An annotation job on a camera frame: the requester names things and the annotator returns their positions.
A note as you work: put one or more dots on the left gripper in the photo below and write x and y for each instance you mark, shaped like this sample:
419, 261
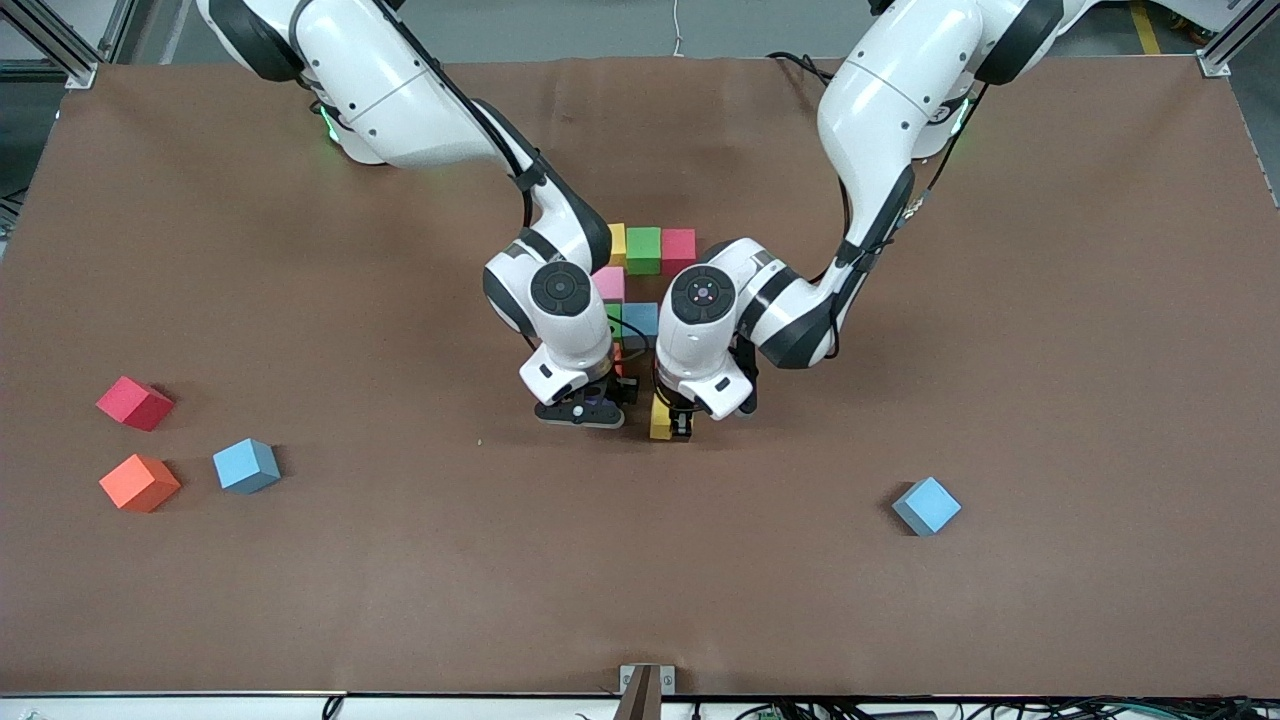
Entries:
682, 417

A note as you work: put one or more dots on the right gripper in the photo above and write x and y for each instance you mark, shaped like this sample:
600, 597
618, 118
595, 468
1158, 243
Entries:
626, 389

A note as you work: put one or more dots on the yellow foam block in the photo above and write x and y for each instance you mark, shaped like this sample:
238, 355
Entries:
619, 245
659, 420

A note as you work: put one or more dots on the blue foam block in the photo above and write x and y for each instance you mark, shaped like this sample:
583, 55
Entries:
245, 466
926, 505
642, 320

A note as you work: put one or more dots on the green foam block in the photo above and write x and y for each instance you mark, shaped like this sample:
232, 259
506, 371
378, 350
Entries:
615, 318
643, 250

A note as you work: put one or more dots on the pink foam block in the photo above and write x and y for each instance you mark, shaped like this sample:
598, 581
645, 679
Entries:
612, 283

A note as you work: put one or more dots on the red foam block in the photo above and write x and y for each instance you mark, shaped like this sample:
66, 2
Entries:
133, 403
678, 250

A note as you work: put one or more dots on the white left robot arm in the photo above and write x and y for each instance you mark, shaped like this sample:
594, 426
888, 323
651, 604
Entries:
880, 90

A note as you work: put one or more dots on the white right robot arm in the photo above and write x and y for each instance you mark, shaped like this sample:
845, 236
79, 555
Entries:
400, 100

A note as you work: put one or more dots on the brown table mat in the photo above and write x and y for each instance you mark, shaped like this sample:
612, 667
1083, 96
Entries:
640, 580

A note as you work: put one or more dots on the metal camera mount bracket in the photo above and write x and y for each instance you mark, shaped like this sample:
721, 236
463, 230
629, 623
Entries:
647, 685

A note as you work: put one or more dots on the aluminium frame post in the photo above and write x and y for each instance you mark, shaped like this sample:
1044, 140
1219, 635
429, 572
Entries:
1215, 65
75, 65

